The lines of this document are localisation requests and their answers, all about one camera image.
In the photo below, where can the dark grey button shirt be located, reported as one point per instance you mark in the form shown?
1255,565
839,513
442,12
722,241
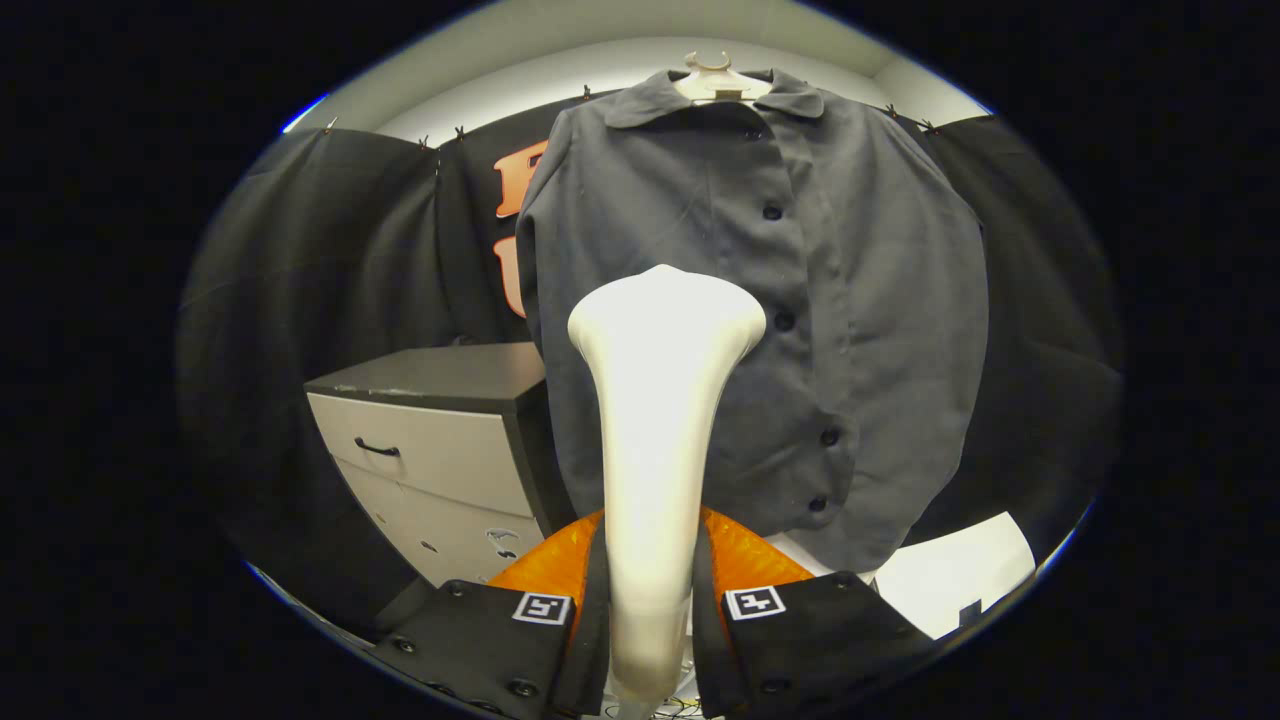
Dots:
880,300

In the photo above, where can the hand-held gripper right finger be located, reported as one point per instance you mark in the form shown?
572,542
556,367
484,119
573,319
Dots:
710,640

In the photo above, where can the white garment steamer head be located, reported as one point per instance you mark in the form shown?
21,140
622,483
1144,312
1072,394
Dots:
655,400

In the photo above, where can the black backdrop cloth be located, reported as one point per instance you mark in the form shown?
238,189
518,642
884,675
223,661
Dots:
330,260

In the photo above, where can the cream clothes hanger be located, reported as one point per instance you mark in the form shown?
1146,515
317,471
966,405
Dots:
715,85

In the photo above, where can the white paper sheet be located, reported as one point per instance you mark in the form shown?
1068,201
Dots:
950,570

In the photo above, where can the grey drawer cabinet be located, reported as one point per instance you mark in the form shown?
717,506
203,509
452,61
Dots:
430,460

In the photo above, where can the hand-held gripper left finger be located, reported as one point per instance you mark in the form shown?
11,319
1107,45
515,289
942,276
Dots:
592,640

